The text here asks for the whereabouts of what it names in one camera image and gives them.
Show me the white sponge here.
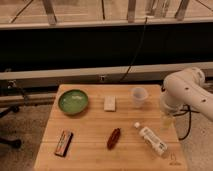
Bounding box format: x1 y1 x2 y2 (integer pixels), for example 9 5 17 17
104 96 116 111

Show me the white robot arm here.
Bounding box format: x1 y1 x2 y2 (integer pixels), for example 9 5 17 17
159 67 213 129

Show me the green ceramic bowl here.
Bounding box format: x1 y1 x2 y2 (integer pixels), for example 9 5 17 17
58 89 89 116

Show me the red-brown oblong toy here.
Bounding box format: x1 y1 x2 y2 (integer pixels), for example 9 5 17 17
107 128 121 150

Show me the wooden table board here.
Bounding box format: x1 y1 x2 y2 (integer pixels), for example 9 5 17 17
34 85 188 171

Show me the brown rectangular box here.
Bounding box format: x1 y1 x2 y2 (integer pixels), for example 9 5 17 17
54 130 73 157

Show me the black office chair base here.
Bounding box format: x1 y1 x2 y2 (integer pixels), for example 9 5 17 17
0 105 23 150

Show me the black floor cable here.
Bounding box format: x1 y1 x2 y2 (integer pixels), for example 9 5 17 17
173 105 200 141

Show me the metal frame rail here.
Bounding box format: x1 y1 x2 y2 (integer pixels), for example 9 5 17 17
0 62 213 88

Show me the black hanging cable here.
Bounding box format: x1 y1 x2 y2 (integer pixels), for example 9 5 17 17
118 16 149 83

